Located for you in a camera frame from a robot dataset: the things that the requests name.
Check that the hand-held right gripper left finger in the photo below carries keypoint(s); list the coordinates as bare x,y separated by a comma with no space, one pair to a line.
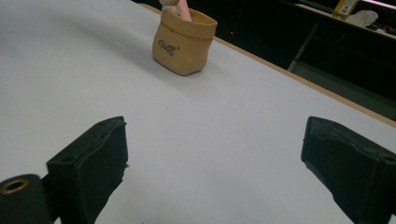
88,168

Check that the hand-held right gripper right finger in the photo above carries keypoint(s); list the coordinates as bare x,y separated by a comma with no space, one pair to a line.
355,169

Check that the tan bag-shaped holder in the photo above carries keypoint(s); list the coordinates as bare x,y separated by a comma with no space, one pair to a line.
182,46

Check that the pink hairbrush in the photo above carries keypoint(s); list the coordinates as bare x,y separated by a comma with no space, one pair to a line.
185,10

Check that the white crumpled object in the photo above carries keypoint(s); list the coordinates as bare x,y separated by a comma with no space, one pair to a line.
363,17

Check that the yellow box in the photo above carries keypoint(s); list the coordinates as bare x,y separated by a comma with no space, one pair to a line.
345,7

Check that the grey metal table frame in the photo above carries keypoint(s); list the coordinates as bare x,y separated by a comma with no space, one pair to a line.
342,88

